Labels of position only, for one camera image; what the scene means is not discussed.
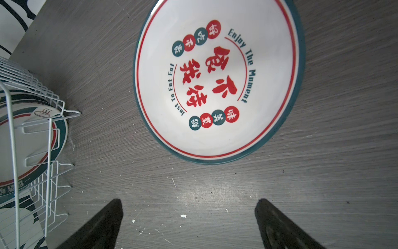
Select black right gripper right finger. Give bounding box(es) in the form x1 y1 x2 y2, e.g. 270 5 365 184
255 199 324 249

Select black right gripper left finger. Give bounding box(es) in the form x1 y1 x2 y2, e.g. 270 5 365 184
58 199 123 249

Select white plate red characters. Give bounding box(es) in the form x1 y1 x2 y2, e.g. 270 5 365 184
133 1 306 165

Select white wire dish rack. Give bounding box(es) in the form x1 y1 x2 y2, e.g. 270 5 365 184
1 58 80 249

